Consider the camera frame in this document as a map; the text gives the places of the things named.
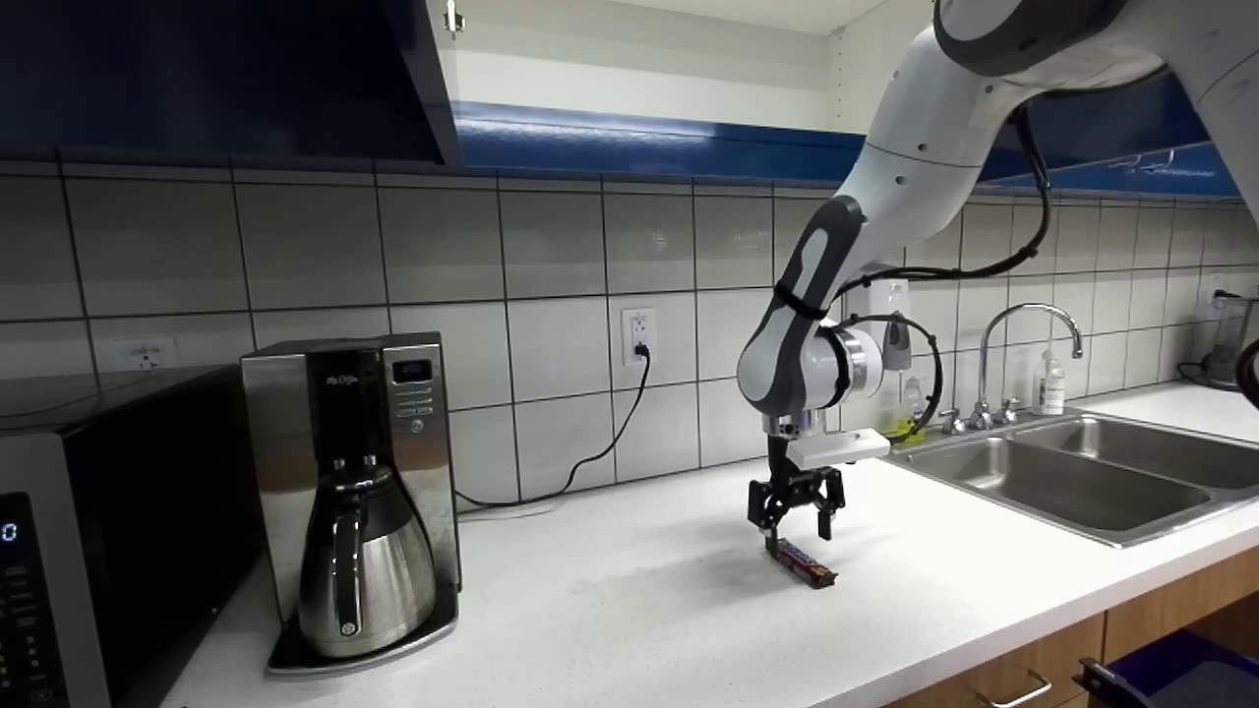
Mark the small white pump bottle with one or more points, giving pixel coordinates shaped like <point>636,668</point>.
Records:
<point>1052,392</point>

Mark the stainless steel coffee maker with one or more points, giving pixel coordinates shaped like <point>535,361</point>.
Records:
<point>418,446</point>

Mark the white wall soap dispenser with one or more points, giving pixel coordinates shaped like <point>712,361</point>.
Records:
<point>898,344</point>

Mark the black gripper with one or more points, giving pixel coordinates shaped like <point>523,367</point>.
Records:
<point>792,488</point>

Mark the yellow dish soap bottle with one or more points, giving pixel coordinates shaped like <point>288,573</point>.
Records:
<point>907,418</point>

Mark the dark blue bin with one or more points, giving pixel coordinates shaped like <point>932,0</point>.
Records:
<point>1175,671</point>

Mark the blue cabinet door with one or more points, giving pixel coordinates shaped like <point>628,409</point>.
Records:
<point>1114,150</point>
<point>210,79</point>

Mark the chrome kitchen faucet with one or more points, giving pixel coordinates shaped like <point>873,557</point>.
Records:
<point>985,356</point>

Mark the metal cabinet hinge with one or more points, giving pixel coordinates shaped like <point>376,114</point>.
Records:
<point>453,16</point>

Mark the black and silver microwave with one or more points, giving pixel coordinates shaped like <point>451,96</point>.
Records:
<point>120,552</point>

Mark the stainless steel coffee carafe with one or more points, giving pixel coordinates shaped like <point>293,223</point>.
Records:
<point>366,576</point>

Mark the white wall outlet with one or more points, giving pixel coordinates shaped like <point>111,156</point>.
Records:
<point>148,356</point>
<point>640,327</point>

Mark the wooden lower cabinet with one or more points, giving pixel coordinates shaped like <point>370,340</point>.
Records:
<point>1155,614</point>

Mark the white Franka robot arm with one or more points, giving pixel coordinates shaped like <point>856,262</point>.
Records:
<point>919,142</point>

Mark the stainless steel double sink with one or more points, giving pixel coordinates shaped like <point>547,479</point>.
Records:
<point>1088,479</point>

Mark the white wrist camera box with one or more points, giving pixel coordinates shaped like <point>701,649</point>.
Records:
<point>838,449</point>

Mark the black countertop appliance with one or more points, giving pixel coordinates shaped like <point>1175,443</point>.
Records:
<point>1218,344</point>

